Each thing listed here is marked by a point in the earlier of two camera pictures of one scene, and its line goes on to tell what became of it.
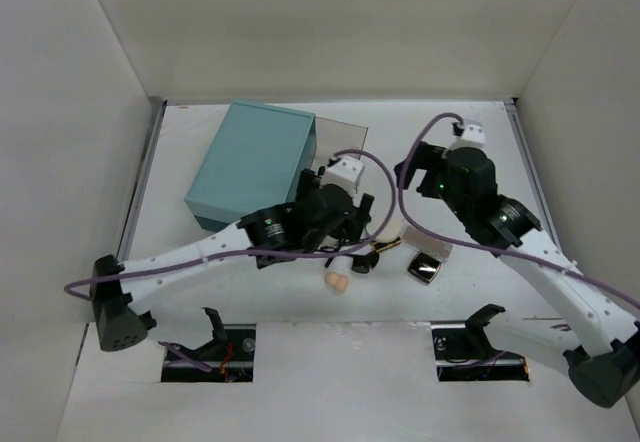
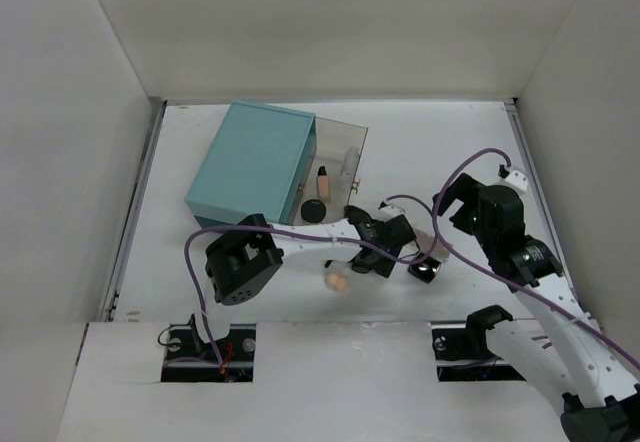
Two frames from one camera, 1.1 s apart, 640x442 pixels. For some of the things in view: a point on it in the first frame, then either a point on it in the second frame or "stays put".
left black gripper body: x=358 y=229 -> x=367 y=263
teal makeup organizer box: x=254 y=161 stays put
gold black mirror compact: x=424 y=267 stays put
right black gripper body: x=433 y=160 -> x=467 y=191
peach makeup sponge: x=338 y=282 stays put
